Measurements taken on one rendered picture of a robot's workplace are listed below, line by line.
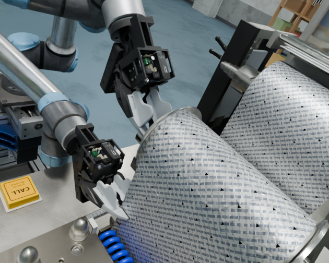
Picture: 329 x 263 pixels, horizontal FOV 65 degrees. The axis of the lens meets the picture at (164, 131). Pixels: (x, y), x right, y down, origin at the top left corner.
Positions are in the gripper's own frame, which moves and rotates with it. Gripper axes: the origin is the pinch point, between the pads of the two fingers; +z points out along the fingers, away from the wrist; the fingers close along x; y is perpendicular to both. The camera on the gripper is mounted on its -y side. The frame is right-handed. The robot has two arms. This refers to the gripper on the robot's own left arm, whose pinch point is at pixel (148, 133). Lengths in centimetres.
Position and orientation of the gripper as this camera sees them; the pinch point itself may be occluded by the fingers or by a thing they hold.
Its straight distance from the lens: 48.9
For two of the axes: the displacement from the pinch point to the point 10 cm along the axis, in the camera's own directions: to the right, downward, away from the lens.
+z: 2.6, 9.7, -0.1
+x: 7.1, -1.8, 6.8
